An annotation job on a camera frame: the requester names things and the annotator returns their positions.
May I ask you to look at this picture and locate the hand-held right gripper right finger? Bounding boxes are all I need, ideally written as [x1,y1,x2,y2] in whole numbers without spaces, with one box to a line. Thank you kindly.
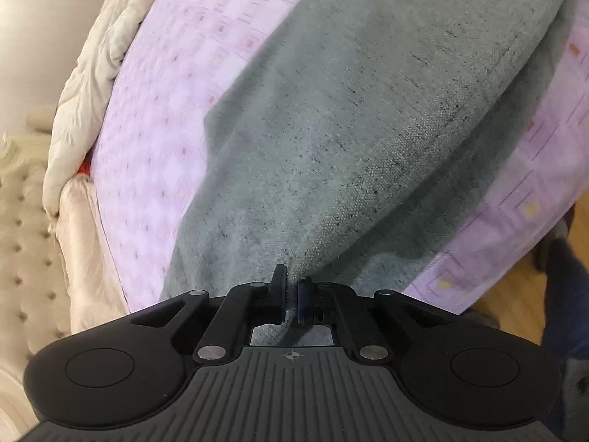
[296,276,455,362]

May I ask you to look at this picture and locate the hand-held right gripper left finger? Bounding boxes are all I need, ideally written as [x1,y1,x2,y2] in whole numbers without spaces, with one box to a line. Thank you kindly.
[130,264,288,363]

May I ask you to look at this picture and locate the grey pants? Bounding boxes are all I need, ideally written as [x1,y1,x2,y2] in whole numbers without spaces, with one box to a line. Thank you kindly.
[159,0,584,347]

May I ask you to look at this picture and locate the pink patterned bedsheet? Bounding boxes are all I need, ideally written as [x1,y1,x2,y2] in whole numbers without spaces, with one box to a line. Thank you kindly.
[89,0,589,327]

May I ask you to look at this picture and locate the beige satin cloth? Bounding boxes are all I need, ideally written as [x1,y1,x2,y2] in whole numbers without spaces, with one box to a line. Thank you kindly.
[54,177,133,338]

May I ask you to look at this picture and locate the beige tufted headboard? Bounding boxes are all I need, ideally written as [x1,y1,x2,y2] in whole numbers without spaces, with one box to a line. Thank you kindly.
[0,105,75,427]

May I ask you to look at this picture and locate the cream quilt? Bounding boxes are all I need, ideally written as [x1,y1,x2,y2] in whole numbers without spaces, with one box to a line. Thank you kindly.
[43,0,179,216]

